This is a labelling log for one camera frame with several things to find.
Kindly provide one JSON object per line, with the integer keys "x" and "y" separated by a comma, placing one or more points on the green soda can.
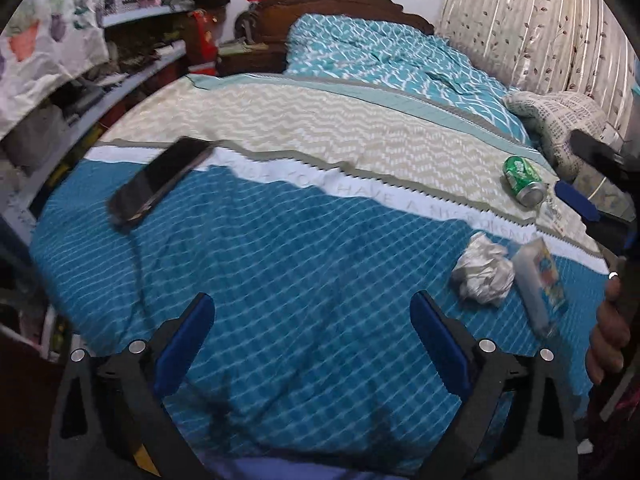
{"x": 522, "y": 175}

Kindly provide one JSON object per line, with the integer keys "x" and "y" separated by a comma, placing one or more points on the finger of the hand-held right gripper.
{"x": 577, "y": 201}
{"x": 600, "y": 155}

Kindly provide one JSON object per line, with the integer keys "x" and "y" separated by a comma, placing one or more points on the white tube colourful packet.
{"x": 532, "y": 280}

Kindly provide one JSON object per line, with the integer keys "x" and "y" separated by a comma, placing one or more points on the floral printed white cloth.
{"x": 45, "y": 35}

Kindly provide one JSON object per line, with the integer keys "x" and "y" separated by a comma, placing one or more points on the white paper label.
{"x": 552, "y": 216}

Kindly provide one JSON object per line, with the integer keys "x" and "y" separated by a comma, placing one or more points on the carved wooden headboard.
{"x": 325, "y": 2}

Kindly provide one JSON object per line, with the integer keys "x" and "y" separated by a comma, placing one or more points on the black smartphone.
{"x": 155, "y": 185}

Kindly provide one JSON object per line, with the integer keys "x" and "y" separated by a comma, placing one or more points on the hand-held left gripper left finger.
{"x": 182, "y": 345}

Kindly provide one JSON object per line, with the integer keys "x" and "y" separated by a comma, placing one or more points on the folded beige patterned blanket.
{"x": 555, "y": 120}

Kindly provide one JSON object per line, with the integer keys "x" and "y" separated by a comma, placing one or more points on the person's purple clothing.
{"x": 300, "y": 470}

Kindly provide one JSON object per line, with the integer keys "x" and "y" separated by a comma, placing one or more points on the teal white patterned quilt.
{"x": 380, "y": 65}

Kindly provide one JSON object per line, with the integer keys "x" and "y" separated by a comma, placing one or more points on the grey wall shelf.
{"x": 145, "y": 65}

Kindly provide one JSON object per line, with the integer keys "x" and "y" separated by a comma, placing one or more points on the red gift box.
{"x": 202, "y": 40}

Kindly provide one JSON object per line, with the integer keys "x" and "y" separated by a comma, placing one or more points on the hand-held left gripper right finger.
{"x": 440, "y": 345}

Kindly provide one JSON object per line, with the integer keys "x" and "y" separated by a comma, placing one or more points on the beige leaf print curtain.
{"x": 525, "y": 20}

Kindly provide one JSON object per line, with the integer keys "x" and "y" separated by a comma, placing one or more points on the person's right hand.
{"x": 607, "y": 340}

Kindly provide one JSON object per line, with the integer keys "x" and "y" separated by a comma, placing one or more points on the white paper ball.
{"x": 482, "y": 270}

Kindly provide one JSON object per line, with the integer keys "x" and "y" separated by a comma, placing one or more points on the teal beige patterned bedspread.
{"x": 300, "y": 240}

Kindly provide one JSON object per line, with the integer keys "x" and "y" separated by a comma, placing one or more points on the dark wooden nightstand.
{"x": 250, "y": 60}

